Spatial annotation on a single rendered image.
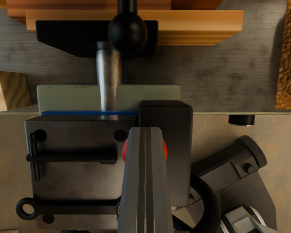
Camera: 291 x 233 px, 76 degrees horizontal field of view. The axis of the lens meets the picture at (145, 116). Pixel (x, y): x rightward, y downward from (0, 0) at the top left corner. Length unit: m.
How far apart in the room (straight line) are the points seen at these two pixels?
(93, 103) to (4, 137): 1.31
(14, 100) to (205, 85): 0.23
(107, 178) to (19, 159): 1.33
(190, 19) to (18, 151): 1.38
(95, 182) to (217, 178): 1.02
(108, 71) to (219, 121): 1.11
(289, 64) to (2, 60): 0.35
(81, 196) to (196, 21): 0.18
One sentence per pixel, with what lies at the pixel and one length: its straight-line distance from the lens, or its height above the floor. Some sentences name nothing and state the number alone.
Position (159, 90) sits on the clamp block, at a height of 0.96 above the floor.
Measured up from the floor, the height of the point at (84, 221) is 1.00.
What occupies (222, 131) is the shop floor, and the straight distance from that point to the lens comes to 1.28.
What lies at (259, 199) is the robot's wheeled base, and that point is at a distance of 1.34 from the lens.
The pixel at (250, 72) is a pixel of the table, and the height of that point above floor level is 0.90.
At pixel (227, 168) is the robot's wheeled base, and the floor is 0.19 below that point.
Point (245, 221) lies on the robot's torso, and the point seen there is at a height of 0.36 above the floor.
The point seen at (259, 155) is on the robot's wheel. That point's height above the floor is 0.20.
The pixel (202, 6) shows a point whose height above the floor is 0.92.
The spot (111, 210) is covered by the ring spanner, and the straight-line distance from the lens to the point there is 0.17.
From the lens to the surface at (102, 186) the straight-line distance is 0.17.
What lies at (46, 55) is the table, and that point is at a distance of 0.27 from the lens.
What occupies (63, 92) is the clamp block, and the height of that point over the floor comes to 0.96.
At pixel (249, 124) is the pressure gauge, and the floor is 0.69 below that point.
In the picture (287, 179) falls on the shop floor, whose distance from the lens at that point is 1.60.
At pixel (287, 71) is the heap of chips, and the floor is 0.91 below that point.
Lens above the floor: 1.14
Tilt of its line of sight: 80 degrees down
